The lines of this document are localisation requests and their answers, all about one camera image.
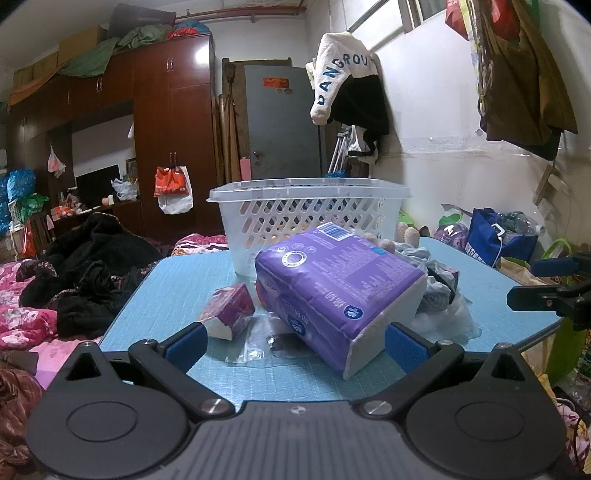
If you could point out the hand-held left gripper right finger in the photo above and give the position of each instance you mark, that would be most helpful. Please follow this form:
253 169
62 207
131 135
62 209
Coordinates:
406 347

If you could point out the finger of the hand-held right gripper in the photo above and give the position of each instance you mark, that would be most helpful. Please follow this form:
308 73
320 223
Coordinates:
554 266
531 297

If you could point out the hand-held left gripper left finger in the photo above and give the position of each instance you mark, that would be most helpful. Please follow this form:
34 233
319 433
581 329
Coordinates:
187 345

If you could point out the small purple tissue packet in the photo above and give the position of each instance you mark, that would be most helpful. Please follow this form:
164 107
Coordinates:
228 307

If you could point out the large purple tissue pack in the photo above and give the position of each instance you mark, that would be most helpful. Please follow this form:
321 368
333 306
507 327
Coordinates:
337 290

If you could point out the white plastic lattice basket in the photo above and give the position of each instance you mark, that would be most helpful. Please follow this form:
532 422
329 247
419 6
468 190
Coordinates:
277 217

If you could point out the beige paper bag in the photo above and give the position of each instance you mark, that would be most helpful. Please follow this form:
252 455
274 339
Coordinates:
517 272

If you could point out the clear plastic bottles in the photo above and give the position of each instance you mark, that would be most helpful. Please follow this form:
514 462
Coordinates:
519 224

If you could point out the blue shopping bag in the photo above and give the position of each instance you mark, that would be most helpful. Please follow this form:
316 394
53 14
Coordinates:
485 235

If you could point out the clear plastic bag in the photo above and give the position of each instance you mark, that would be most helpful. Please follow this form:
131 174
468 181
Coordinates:
263 339

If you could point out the purple plastic bag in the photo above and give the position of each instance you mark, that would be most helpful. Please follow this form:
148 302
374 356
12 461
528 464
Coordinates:
450 234

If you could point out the heap of black clothes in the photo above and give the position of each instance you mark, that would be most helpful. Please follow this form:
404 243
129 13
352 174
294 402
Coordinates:
92 263

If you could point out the orange and white plastic bag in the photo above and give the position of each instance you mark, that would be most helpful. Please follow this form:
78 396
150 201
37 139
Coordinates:
173 187

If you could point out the pink floral blanket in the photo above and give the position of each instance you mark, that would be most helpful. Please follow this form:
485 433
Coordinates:
27 323

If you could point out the brown hanging bag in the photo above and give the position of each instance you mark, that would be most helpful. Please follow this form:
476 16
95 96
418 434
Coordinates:
521 92

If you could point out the black monitor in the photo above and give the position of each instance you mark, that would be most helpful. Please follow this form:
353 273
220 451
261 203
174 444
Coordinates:
97 184

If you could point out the brown shiny jacket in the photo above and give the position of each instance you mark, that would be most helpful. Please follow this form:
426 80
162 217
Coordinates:
16 415

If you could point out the blue patterned plastic bag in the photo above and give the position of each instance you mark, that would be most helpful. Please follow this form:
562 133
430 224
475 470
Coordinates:
334 174

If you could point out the green and white bag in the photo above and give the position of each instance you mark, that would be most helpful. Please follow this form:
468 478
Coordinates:
34 206

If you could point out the wooden boards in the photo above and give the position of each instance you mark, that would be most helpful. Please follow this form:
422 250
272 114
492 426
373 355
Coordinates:
228 129

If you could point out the brown wooden wardrobe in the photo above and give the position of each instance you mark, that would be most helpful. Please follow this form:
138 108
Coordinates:
175 124

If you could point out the pink and white plastic bag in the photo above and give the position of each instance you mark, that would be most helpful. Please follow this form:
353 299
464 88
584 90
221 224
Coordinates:
55 161

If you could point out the grey metal door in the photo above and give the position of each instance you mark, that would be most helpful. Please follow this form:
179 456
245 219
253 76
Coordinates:
281 129

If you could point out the black hanging garment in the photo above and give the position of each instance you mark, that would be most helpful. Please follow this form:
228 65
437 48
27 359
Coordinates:
364 106

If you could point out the red hanging bag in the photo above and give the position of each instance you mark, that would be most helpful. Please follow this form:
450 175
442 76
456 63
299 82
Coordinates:
461 18

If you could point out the white lettered sweatshirt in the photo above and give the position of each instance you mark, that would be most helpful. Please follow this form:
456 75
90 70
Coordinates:
339 60

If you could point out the green cloth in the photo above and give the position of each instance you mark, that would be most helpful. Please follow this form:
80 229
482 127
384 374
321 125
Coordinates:
97 57

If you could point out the cardboard box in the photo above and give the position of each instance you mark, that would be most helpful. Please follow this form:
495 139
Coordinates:
34 69
81 44

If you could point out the dark suitcase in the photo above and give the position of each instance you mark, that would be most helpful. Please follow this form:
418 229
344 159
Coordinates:
138 21

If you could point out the red ceiling pipe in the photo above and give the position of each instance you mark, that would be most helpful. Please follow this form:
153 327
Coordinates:
258 11

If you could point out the wooden wall bracket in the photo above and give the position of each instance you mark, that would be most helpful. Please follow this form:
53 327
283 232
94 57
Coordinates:
549 184

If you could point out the metal folding frame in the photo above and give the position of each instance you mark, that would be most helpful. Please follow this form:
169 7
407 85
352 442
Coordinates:
344 147

